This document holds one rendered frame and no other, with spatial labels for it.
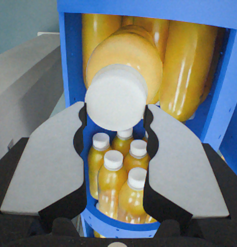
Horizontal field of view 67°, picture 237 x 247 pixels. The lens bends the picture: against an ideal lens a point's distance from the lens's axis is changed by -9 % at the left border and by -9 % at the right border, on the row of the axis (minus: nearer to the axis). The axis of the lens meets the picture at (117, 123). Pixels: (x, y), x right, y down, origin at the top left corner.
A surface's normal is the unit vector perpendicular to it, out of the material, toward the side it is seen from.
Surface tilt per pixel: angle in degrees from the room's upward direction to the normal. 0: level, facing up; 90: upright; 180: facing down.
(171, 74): 54
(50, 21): 0
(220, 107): 26
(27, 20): 0
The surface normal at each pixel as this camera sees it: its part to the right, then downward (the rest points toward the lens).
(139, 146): 0.04, -0.83
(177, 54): -0.72, 0.36
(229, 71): 0.39, 0.51
